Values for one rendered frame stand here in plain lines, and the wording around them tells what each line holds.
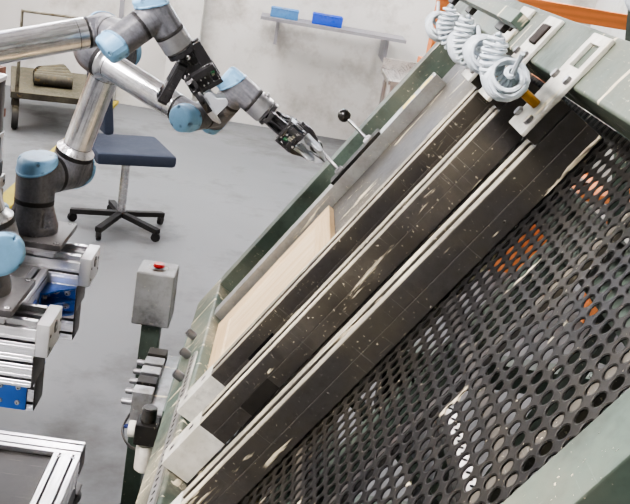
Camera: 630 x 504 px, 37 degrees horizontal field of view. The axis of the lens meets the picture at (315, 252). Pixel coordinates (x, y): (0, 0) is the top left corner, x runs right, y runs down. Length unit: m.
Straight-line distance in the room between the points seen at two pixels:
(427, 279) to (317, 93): 8.44
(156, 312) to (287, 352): 1.20
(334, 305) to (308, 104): 8.13
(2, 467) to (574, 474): 2.63
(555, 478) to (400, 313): 0.69
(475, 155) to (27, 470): 2.03
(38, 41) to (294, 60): 7.64
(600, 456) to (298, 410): 0.82
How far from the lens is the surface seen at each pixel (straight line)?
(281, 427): 1.66
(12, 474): 3.32
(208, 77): 2.36
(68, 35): 2.37
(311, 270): 2.10
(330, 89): 9.94
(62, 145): 2.98
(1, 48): 2.34
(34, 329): 2.48
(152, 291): 3.05
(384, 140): 2.69
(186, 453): 2.05
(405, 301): 1.56
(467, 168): 1.82
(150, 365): 2.83
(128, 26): 2.28
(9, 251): 2.30
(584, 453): 0.93
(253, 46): 9.89
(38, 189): 2.90
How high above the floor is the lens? 2.03
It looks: 19 degrees down
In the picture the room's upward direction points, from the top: 10 degrees clockwise
